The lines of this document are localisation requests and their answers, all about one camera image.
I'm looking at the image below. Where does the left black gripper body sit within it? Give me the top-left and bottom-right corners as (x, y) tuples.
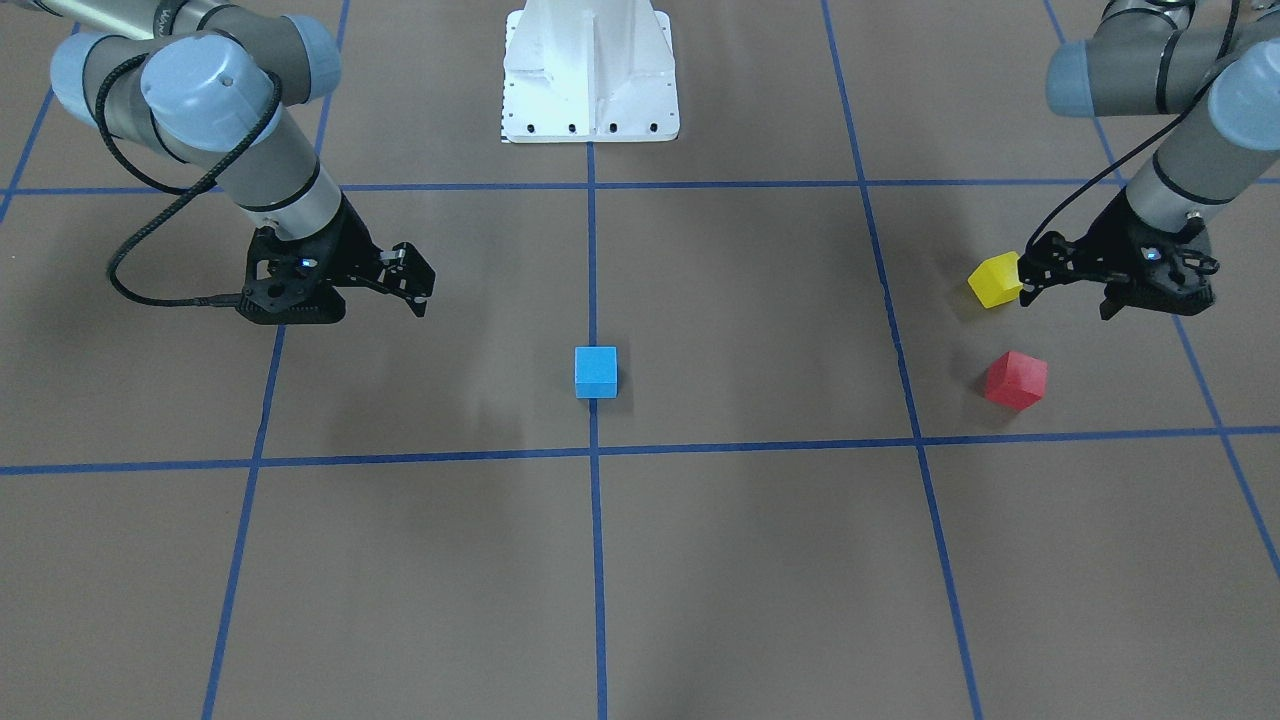
(1064, 190), (1219, 319)

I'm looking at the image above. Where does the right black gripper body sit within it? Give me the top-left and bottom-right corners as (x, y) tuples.
(236, 197), (385, 325)

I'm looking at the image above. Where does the red foam block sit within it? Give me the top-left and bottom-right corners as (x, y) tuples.
(983, 351), (1050, 411)

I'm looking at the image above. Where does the blue foam block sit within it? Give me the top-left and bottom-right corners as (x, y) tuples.
(573, 346), (620, 400)

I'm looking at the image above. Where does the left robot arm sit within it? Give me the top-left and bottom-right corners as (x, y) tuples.
(1018, 1), (1279, 320)

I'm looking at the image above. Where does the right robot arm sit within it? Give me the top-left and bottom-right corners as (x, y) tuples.
(20, 1), (436, 325)

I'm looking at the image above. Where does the yellow foam block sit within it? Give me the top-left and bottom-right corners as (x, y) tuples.
(966, 252), (1023, 309)

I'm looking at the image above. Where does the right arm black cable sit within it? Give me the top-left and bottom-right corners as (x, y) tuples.
(92, 53), (285, 309)

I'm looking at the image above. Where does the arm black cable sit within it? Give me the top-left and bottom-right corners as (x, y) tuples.
(1021, 0), (1243, 261)
(92, 53), (285, 309)

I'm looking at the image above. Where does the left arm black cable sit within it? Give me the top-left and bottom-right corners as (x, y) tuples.
(1021, 0), (1243, 261)

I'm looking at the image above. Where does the white camera stand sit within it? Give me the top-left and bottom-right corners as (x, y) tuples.
(500, 1), (681, 143)

